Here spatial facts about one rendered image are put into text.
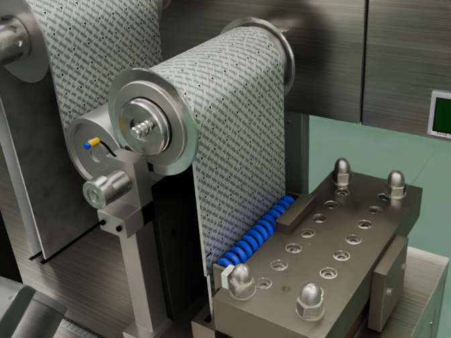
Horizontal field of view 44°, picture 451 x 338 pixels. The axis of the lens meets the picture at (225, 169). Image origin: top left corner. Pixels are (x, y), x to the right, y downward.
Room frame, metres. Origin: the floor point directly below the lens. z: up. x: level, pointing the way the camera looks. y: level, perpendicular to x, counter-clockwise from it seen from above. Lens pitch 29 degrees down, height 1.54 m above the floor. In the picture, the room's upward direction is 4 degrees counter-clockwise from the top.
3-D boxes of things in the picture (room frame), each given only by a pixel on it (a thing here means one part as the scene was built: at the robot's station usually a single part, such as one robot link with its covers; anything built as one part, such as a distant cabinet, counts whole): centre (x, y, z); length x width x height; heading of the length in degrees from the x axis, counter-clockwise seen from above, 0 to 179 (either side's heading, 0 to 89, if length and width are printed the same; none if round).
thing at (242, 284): (0.58, -0.01, 1.05); 0.04 x 0.04 x 0.04
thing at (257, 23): (0.87, -0.06, 1.25); 0.15 x 0.01 x 0.15; 54
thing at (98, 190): (0.62, 0.16, 1.18); 0.04 x 0.02 x 0.04; 54
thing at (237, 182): (0.72, -0.03, 1.11); 0.23 x 0.01 x 0.18; 144
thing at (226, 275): (0.60, 0.01, 1.04); 0.02 x 0.01 x 0.02; 144
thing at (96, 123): (0.83, 0.11, 1.17); 0.26 x 0.12 x 0.12; 144
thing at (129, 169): (0.65, 0.14, 1.05); 0.06 x 0.05 x 0.31; 144
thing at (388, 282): (0.65, -0.23, 0.96); 0.10 x 0.03 x 0.11; 144
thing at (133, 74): (0.66, 0.09, 1.25); 0.15 x 0.01 x 0.15; 54
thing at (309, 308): (0.53, -0.09, 1.05); 0.04 x 0.04 x 0.04
